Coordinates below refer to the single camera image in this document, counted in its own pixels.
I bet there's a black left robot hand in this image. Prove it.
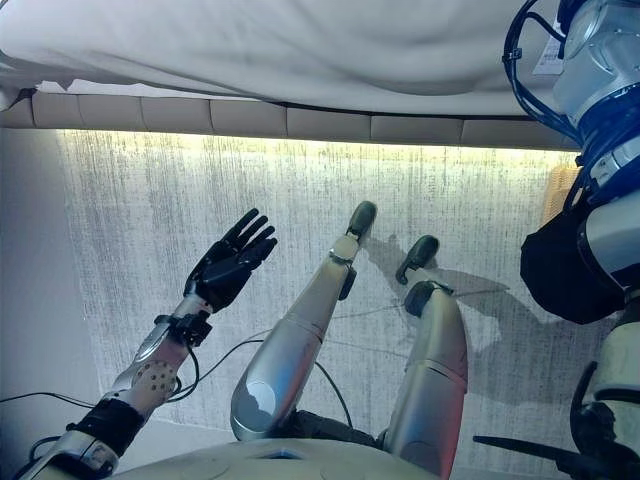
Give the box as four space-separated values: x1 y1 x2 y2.
183 208 279 315

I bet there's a black garment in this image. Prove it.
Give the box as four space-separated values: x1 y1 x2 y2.
519 199 626 326

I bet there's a white paper price tag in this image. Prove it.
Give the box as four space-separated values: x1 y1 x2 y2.
531 32 569 77

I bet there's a bed mattress with beige sheet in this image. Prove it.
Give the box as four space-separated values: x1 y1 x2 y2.
0 0 566 119

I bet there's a brown wicker basket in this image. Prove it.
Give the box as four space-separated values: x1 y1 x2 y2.
541 166 584 236

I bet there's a grey striped rug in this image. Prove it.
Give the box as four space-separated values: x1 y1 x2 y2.
54 129 640 480

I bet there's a silver left robot leg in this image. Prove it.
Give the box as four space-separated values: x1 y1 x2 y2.
229 200 379 444

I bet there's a silver robot leg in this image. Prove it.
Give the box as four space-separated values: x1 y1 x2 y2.
379 234 469 480
229 200 379 444

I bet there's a beige robot torso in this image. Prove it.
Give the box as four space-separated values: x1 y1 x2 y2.
107 434 451 480

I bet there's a silver right robot leg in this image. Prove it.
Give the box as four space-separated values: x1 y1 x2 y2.
379 234 469 480

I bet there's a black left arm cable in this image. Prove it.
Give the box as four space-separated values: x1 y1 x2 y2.
167 340 266 401

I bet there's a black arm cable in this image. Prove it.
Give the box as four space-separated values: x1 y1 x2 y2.
167 340 266 401
501 0 584 151

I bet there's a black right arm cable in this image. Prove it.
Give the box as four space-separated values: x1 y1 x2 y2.
501 0 584 151

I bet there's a black harness strap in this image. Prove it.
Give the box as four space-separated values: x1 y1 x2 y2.
472 434 640 480

